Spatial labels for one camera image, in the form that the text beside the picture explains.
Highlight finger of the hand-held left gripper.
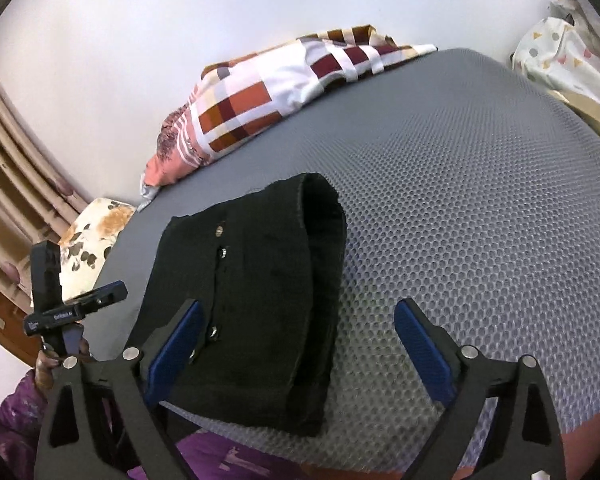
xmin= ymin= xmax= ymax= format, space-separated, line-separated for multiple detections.
xmin=61 ymin=326 xmax=84 ymax=359
xmin=72 ymin=281 xmax=129 ymax=310

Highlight floral white orange cushion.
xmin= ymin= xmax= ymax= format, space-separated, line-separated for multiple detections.
xmin=57 ymin=197 xmax=136 ymax=306

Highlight person's left hand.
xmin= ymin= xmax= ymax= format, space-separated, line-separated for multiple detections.
xmin=36 ymin=352 xmax=63 ymax=391

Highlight beige pleated curtain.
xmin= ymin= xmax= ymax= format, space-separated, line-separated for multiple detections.
xmin=0 ymin=50 xmax=92 ymax=281

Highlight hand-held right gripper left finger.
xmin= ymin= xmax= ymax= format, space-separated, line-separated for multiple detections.
xmin=34 ymin=299 xmax=206 ymax=480

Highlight brown wooden door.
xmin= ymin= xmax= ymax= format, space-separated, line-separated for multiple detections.
xmin=0 ymin=270 xmax=46 ymax=367

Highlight black pants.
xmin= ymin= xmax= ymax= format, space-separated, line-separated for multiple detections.
xmin=130 ymin=172 xmax=348 ymax=437

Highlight checked striped pillow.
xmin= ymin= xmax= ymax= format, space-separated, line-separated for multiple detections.
xmin=141 ymin=25 xmax=438 ymax=188

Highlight light blue cloth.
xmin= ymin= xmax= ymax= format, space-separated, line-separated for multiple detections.
xmin=138 ymin=181 xmax=159 ymax=212

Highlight grey mesh mattress mat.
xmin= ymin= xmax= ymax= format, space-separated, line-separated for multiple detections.
xmin=95 ymin=47 xmax=600 ymax=476

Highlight white triangle print bedding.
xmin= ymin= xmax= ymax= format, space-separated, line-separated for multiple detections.
xmin=511 ymin=0 xmax=600 ymax=122

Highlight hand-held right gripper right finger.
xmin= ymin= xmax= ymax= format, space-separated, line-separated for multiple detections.
xmin=393 ymin=297 xmax=567 ymax=480

